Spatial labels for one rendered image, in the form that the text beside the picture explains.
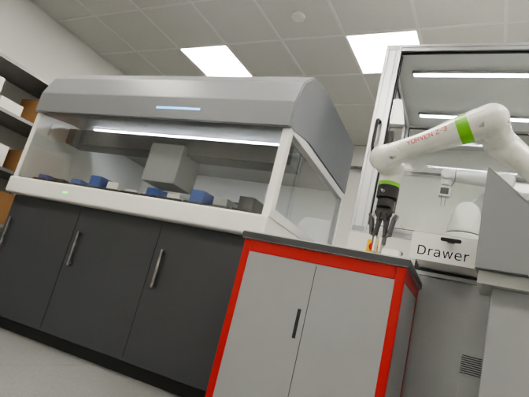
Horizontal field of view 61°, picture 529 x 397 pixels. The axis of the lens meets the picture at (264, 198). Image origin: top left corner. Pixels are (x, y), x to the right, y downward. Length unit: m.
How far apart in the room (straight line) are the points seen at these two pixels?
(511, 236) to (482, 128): 0.51
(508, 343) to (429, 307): 0.65
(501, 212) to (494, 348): 0.40
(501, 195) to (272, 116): 1.19
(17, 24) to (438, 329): 4.59
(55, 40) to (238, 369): 4.42
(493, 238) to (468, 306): 0.67
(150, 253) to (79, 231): 0.54
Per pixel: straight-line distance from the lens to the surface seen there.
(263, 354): 1.64
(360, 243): 2.20
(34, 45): 5.32
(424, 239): 1.88
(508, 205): 1.53
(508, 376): 1.53
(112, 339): 2.52
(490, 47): 2.56
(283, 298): 1.63
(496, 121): 1.85
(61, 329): 2.76
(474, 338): 2.11
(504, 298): 1.54
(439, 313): 2.12
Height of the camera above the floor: 0.51
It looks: 13 degrees up
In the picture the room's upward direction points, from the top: 14 degrees clockwise
